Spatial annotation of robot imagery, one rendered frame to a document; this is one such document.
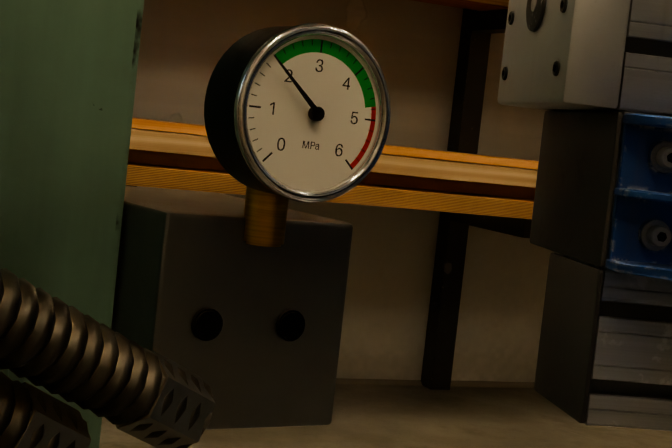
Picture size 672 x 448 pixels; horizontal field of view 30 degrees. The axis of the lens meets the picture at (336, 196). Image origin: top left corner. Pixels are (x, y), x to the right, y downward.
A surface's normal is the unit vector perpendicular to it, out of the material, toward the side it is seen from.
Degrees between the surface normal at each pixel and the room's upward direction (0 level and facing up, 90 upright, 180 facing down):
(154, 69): 90
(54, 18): 90
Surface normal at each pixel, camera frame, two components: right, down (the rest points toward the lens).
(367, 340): 0.40, 0.09
